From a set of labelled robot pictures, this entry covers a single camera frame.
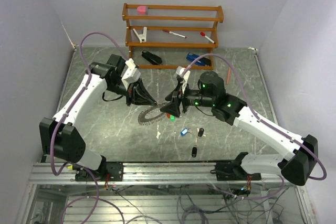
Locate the wooden three-tier shelf rack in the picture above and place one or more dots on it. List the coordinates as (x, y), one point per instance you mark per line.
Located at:
(185, 20)

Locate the red tipped white marker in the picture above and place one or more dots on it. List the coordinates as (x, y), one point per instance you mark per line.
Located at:
(207, 37)

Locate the black key fob lower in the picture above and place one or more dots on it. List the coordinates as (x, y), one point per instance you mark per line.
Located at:
(194, 151)

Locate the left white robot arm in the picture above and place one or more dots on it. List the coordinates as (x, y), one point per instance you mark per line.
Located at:
(59, 135)

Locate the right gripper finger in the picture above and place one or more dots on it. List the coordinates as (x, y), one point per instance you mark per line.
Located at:
(172, 107)
(175, 93)

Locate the aluminium mounting rail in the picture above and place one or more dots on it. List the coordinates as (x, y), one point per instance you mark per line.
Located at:
(143, 174)

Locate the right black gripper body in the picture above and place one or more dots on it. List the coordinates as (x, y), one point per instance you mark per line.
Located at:
(195, 97)

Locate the black key fob upper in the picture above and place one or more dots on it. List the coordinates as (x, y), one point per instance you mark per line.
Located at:
(200, 132)

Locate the orange pencil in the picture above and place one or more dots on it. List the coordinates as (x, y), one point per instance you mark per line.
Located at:
(228, 75)

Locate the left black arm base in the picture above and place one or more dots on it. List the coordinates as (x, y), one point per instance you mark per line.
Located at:
(111, 172)

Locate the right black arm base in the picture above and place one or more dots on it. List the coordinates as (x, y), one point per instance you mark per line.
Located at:
(231, 171)

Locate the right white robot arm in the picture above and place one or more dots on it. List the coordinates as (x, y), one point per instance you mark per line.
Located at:
(296, 156)

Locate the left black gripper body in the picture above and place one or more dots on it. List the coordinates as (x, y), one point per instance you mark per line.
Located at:
(119, 88)

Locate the red capped white marker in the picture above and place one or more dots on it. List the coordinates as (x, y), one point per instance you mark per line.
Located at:
(173, 33)

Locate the black key fob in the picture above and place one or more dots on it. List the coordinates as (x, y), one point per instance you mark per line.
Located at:
(194, 151)
(200, 132)

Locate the black stapler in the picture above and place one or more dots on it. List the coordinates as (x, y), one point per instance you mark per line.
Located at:
(151, 58)

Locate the white plastic clip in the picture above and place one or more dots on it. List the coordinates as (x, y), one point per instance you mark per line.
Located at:
(141, 37)

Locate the blue key tag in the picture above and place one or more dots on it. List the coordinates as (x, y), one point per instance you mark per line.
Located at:
(184, 131)

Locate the green key tag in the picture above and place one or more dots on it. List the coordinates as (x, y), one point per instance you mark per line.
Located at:
(172, 117)

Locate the pink eraser block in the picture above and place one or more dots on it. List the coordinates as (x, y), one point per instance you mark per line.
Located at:
(142, 10)

